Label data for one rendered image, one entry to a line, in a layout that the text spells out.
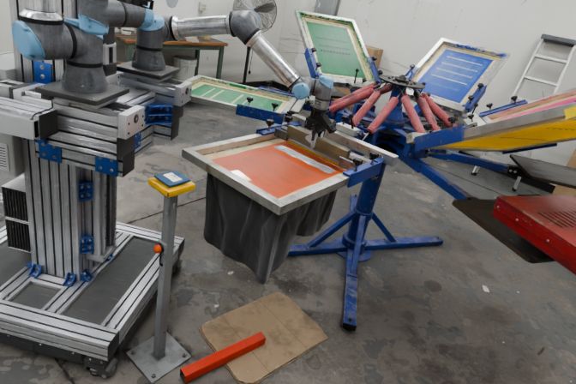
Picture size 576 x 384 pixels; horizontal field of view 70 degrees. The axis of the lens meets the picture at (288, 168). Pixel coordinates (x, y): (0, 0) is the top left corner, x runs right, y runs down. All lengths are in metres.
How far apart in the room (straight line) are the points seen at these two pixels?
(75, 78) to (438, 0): 5.25
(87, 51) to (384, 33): 5.33
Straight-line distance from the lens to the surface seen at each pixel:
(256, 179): 1.74
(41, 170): 2.09
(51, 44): 1.51
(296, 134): 2.14
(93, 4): 1.28
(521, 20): 5.91
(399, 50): 6.37
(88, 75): 1.60
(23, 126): 1.62
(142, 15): 1.36
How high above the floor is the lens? 1.72
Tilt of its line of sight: 24 degrees down
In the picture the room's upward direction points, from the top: 11 degrees clockwise
